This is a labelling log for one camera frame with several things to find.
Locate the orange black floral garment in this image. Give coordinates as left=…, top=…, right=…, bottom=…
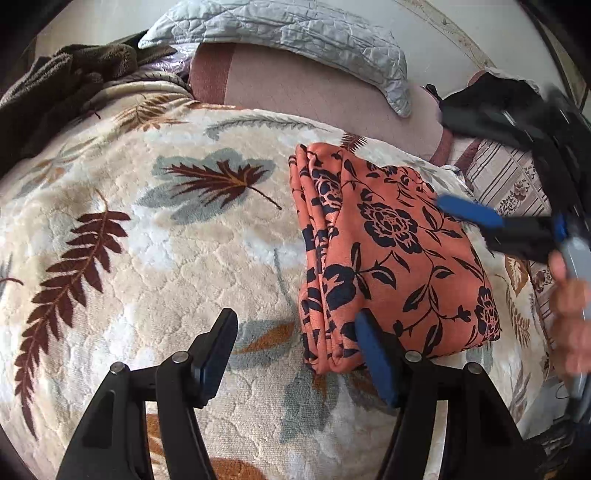
left=288, top=143, right=501, bottom=374

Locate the right hand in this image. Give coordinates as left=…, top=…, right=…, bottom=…
left=548, top=251, right=591, bottom=380

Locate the black garment on bed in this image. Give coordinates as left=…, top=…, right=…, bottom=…
left=425, top=72, right=543, bottom=139

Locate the striped floral pillow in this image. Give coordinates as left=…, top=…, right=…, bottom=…
left=464, top=138, right=569, bottom=324

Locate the cream leaf-pattern plush blanket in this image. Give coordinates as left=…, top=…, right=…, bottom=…
left=0, top=80, right=574, bottom=480

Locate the grey quilted pillow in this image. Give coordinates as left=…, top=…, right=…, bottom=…
left=138, top=1, right=412, bottom=118

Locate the pink bed sheet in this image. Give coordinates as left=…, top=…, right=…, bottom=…
left=189, top=43, right=454, bottom=166

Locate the dark brown fleece blanket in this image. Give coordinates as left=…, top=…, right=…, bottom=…
left=1, top=38, right=174, bottom=174

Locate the purple satin cloth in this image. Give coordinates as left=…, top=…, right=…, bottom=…
left=136, top=43, right=197, bottom=83

